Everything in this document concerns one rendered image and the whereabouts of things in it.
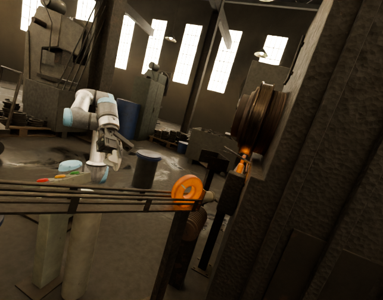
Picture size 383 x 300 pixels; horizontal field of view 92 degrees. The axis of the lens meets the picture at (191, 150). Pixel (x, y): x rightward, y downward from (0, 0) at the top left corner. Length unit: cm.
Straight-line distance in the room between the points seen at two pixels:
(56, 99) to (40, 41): 291
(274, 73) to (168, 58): 1004
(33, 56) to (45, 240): 576
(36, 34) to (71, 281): 603
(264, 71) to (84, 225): 370
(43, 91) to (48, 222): 316
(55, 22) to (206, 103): 816
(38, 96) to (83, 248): 338
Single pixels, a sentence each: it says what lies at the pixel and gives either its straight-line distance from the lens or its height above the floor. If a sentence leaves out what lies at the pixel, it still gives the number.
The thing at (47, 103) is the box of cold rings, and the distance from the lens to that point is 396.
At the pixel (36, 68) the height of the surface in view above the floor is 103.
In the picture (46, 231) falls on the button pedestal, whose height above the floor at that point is 35.
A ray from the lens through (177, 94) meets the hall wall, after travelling 1250.
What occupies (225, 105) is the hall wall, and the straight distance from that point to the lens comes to 1150.
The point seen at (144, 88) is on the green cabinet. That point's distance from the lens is 467.
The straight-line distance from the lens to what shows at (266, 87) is 116.
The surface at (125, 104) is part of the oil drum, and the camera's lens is 452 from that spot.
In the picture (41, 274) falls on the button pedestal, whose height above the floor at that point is 10.
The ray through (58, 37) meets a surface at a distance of 607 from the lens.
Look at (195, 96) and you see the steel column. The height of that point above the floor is 169.
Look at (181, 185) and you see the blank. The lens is 81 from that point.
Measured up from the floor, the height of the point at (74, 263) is 23.
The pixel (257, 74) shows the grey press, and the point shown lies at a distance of 397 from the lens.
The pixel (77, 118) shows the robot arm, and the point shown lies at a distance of 108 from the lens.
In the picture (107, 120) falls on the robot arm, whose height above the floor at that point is 92.
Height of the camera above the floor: 106
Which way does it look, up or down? 12 degrees down
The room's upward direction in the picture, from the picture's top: 16 degrees clockwise
